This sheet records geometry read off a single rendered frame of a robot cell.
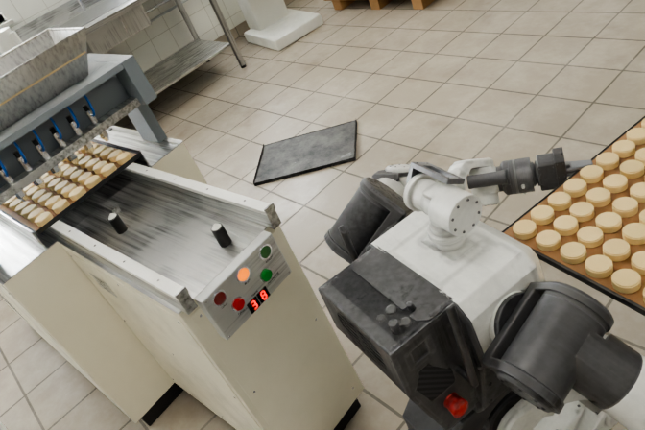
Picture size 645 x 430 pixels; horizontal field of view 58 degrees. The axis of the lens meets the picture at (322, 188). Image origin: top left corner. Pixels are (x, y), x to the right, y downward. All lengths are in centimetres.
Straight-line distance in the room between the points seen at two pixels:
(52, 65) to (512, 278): 147
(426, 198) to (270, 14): 455
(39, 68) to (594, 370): 162
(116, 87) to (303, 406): 117
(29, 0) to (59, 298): 335
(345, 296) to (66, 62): 129
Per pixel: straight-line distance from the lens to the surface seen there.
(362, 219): 108
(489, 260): 91
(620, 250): 131
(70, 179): 208
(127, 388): 227
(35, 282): 198
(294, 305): 160
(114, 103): 206
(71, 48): 194
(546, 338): 82
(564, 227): 136
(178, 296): 131
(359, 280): 95
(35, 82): 192
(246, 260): 140
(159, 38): 540
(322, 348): 175
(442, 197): 87
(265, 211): 140
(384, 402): 205
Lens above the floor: 166
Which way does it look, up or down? 33 degrees down
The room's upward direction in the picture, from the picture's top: 24 degrees counter-clockwise
